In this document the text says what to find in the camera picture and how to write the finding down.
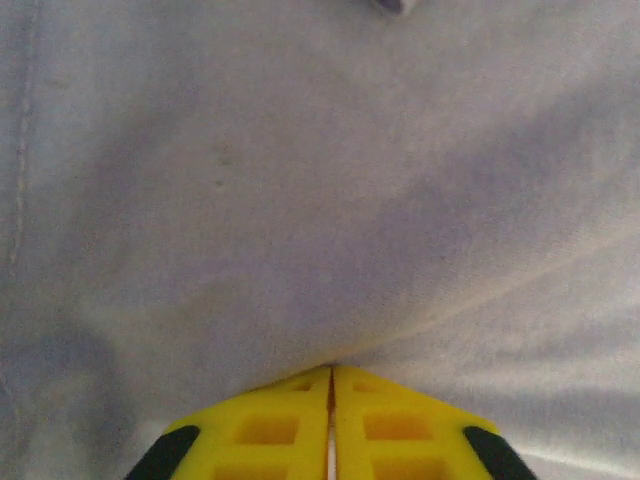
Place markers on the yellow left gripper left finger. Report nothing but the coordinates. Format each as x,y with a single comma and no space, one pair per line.
280,430

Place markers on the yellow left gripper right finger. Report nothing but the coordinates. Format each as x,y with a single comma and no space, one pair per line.
400,430

